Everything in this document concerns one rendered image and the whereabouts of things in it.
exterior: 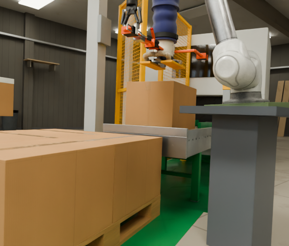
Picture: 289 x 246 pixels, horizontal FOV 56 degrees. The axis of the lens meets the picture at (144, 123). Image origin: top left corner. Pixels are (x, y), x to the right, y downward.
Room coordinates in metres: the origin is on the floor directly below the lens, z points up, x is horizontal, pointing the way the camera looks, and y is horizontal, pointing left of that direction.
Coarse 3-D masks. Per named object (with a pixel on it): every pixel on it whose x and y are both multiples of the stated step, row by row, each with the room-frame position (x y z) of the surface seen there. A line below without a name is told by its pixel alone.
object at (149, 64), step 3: (150, 60) 2.32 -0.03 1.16; (141, 63) 2.26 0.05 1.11; (144, 63) 2.25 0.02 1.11; (147, 63) 2.24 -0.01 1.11; (150, 63) 2.24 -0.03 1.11; (153, 63) 2.28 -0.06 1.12; (147, 66) 2.38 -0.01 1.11; (150, 66) 2.37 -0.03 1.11; (153, 66) 2.37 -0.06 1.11; (156, 66) 2.36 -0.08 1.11; (159, 66) 2.39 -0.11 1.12; (156, 69) 2.52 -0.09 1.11; (159, 69) 2.51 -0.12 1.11; (162, 69) 2.51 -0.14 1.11
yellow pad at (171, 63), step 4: (164, 60) 2.17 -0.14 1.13; (168, 60) 2.15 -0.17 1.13; (172, 60) 2.14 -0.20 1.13; (168, 64) 2.25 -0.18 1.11; (172, 64) 2.24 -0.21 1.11; (176, 64) 2.24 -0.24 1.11; (180, 64) 2.32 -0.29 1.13; (176, 68) 2.43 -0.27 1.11; (180, 68) 2.42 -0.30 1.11; (184, 68) 2.42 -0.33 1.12
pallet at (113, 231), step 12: (144, 204) 1.65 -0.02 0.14; (156, 204) 1.81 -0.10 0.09; (144, 216) 1.76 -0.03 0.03; (156, 216) 1.82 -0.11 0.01; (108, 228) 1.30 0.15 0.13; (120, 228) 1.57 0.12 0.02; (132, 228) 1.57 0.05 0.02; (96, 240) 1.29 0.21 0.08; (108, 240) 1.30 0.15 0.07; (120, 240) 1.42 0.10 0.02
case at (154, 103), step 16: (128, 96) 2.15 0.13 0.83; (144, 96) 2.08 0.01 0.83; (160, 96) 2.03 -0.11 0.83; (176, 96) 2.04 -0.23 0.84; (192, 96) 2.41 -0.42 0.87; (128, 112) 2.15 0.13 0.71; (144, 112) 2.08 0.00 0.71; (160, 112) 2.02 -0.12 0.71; (176, 112) 2.05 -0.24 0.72; (192, 128) 2.45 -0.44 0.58
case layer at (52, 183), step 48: (0, 144) 1.14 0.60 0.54; (48, 144) 1.21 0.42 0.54; (96, 144) 1.28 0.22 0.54; (144, 144) 1.63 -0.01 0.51; (0, 192) 0.81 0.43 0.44; (48, 192) 0.96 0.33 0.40; (96, 192) 1.21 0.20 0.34; (144, 192) 1.65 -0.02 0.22; (0, 240) 0.81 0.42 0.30; (48, 240) 0.96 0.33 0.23
